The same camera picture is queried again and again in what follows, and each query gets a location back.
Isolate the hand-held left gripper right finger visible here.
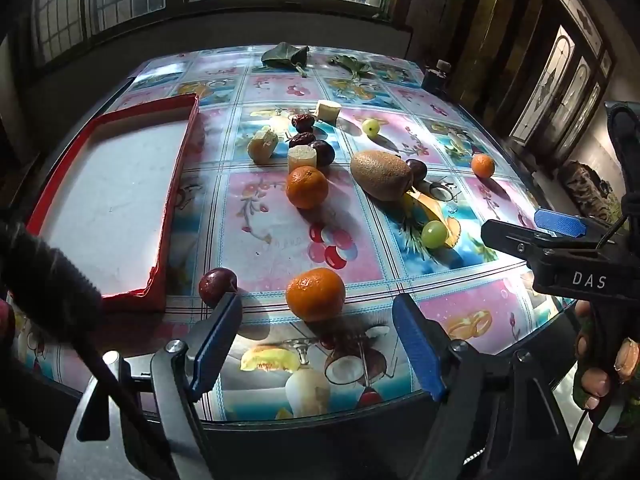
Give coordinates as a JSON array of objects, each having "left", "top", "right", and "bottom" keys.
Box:
[{"left": 391, "top": 292, "right": 583, "bottom": 480}]

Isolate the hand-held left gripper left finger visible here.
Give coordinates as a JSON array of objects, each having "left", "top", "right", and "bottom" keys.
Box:
[{"left": 57, "top": 291, "right": 244, "bottom": 480}]

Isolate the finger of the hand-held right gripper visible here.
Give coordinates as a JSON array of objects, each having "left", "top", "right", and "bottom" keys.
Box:
[
  {"left": 481, "top": 219, "right": 556, "bottom": 268},
  {"left": 533, "top": 208, "right": 623, "bottom": 248}
]

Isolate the mandarin orange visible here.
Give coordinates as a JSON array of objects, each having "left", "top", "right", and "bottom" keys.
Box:
[
  {"left": 470, "top": 153, "right": 496, "bottom": 179},
  {"left": 285, "top": 165, "right": 330, "bottom": 211},
  {"left": 285, "top": 267, "right": 347, "bottom": 323}
]

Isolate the brown kiwi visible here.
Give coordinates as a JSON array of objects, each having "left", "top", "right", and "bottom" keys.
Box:
[{"left": 349, "top": 150, "right": 415, "bottom": 202}]

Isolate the red cardboard tray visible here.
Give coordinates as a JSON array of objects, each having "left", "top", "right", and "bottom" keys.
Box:
[{"left": 25, "top": 92, "right": 201, "bottom": 313}]

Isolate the split sugarcane piece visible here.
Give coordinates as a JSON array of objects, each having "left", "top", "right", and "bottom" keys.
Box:
[{"left": 247, "top": 127, "right": 280, "bottom": 165}]

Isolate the round sugarcane piece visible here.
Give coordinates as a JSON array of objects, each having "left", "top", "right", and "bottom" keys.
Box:
[
  {"left": 315, "top": 100, "right": 342, "bottom": 123},
  {"left": 287, "top": 145, "right": 318, "bottom": 172}
]

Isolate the dark chestnut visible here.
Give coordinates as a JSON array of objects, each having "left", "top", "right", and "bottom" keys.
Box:
[{"left": 308, "top": 139, "right": 336, "bottom": 167}]

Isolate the person's right hand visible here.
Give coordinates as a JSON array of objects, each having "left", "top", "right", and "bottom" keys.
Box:
[{"left": 570, "top": 300, "right": 640, "bottom": 433}]

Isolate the brown carved ornament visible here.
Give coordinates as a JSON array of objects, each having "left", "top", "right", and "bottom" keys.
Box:
[{"left": 557, "top": 160, "right": 621, "bottom": 223}]

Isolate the printed plastic tablecloth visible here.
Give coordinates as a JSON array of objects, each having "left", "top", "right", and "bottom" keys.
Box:
[{"left": 15, "top": 45, "right": 576, "bottom": 421}]

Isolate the wooden door with glass panels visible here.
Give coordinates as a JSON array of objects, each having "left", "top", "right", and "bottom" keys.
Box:
[{"left": 507, "top": 0, "right": 618, "bottom": 161}]

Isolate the dark glass bottle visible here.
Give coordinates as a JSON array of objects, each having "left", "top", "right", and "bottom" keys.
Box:
[{"left": 422, "top": 59, "right": 453, "bottom": 95}]

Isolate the green leafy sprig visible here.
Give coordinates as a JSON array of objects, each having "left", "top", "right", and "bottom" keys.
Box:
[{"left": 327, "top": 54, "right": 373, "bottom": 81}]

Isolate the large green leaf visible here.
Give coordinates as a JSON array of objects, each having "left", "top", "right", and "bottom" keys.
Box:
[{"left": 261, "top": 41, "right": 311, "bottom": 78}]

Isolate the black sleeved cable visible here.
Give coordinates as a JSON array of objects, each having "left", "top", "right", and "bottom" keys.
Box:
[{"left": 0, "top": 210, "right": 181, "bottom": 480}]

